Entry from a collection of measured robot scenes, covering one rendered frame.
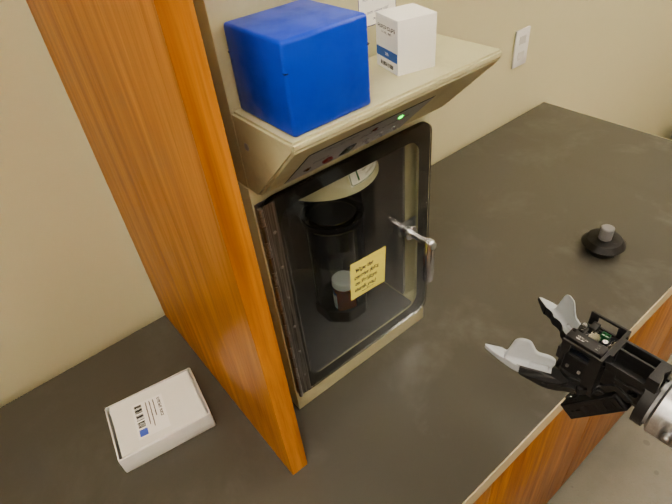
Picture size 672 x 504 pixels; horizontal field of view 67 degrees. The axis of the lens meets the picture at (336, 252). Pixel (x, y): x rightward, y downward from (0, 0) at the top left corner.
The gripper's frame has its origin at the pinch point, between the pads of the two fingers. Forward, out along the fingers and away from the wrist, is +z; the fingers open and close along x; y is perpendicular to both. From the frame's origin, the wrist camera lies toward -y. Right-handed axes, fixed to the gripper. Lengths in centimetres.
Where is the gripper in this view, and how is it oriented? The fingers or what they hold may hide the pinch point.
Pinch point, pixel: (513, 325)
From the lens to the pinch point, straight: 80.9
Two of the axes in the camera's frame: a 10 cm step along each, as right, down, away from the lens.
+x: -7.7, 4.6, -4.4
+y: -0.9, -7.6, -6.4
